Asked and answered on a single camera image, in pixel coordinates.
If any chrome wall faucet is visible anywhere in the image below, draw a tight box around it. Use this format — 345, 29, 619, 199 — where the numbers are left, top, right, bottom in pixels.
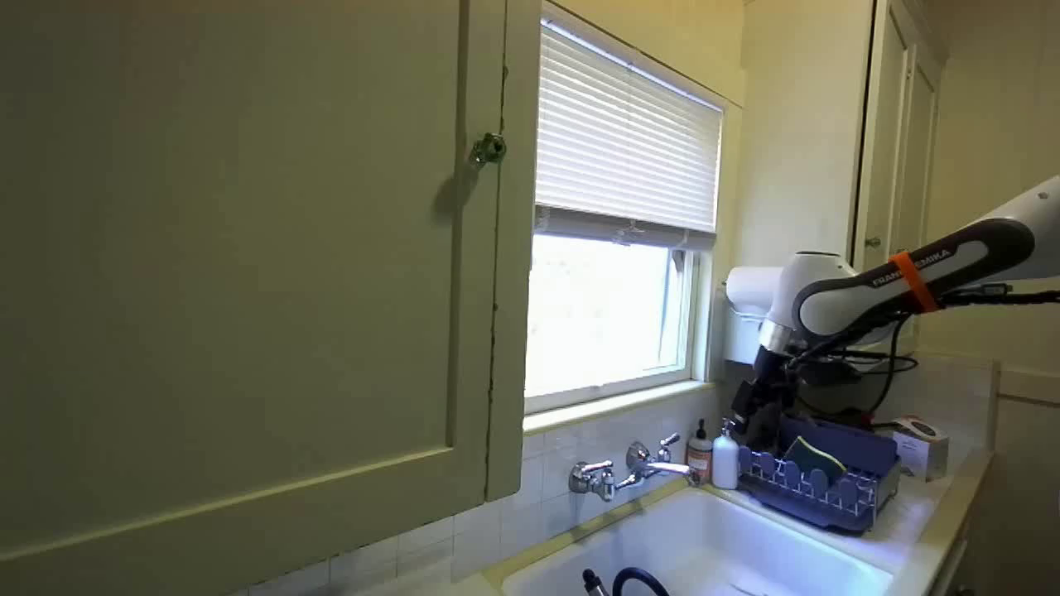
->
568, 432, 696, 507

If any pale wall cabinet with latch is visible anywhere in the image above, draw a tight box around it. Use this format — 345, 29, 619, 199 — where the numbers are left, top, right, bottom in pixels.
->
0, 0, 543, 596

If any white kitchen sink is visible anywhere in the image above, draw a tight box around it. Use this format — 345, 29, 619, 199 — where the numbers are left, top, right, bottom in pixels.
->
500, 480, 899, 596

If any silver kettle black handle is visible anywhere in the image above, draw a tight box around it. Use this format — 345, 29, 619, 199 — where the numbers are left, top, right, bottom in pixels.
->
579, 564, 673, 596

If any white soap pump bottle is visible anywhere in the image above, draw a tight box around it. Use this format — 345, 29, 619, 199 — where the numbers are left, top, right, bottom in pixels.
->
710, 416, 745, 492

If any small metal cabinet latch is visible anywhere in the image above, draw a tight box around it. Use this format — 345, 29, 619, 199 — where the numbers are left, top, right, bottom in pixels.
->
472, 130, 509, 168

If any white window blind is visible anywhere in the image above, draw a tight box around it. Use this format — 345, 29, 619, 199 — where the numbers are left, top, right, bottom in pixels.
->
533, 14, 728, 252

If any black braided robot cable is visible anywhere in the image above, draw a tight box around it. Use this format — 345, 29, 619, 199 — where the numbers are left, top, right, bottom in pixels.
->
801, 281, 1060, 372

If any dark soap bottle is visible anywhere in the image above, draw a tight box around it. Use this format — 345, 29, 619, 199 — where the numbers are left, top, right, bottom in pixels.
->
683, 414, 717, 487

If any blue dish rack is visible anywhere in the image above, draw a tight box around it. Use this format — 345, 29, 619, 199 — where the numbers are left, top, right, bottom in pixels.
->
736, 409, 905, 540

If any white framed window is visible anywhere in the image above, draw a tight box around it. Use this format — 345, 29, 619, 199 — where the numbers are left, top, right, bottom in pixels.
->
522, 227, 712, 416

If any orange strap on arm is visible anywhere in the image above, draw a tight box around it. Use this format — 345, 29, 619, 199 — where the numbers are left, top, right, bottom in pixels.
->
889, 248, 943, 315

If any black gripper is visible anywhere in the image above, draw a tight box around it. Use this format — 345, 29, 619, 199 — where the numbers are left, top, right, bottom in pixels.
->
728, 349, 801, 452

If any small white countertop box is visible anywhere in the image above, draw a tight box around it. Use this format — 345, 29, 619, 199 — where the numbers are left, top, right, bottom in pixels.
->
893, 414, 953, 480

